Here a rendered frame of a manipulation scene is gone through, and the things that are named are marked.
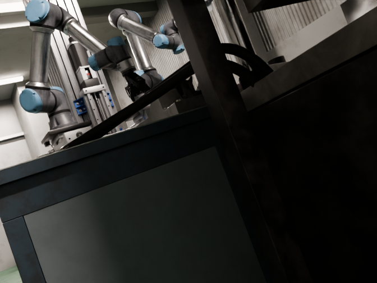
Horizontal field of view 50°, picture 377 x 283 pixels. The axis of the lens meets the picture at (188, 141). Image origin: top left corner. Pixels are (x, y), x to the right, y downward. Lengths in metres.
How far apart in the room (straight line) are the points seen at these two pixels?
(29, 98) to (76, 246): 1.08
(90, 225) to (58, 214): 0.09
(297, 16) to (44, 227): 4.02
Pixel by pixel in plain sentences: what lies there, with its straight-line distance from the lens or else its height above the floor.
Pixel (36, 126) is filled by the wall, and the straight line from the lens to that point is 8.37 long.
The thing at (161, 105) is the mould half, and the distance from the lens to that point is 1.48.
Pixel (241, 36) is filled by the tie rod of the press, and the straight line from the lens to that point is 1.19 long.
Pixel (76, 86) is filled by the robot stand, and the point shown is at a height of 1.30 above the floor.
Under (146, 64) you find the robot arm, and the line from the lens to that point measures 2.51.
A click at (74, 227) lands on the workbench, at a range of 1.13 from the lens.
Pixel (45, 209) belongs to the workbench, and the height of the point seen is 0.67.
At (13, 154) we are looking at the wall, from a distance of 9.21.
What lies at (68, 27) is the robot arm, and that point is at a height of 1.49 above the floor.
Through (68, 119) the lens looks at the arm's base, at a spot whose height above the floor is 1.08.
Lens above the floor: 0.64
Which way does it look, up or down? 3 degrees up
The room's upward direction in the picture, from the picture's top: 21 degrees counter-clockwise
